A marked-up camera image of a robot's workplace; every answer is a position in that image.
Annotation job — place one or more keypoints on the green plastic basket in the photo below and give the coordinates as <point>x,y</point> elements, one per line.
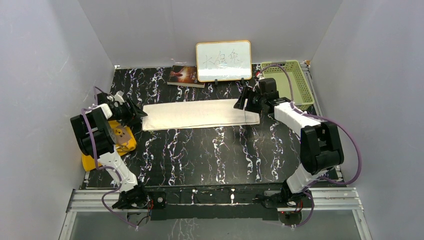
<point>290,82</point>

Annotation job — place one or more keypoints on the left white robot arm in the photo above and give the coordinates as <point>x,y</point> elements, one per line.
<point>96,138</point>

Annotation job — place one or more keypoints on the white towel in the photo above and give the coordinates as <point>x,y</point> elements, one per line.
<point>196,114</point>

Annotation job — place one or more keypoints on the small whiteboard orange frame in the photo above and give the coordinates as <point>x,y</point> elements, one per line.
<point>224,61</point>

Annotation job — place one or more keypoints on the yellow bear towel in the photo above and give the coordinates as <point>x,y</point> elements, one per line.
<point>125,143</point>

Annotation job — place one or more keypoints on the black base frame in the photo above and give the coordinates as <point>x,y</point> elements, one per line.
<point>266,201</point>

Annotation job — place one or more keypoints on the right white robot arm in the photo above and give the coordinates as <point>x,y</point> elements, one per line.
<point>320,146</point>

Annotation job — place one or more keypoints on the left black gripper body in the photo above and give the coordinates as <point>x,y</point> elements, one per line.
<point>122,114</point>

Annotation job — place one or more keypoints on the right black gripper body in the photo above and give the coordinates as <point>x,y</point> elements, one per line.
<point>256,101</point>

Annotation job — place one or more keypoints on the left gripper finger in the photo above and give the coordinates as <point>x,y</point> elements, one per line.
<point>134,121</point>
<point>133,110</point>

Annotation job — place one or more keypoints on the dark paperback book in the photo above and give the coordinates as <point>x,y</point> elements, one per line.
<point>185,76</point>

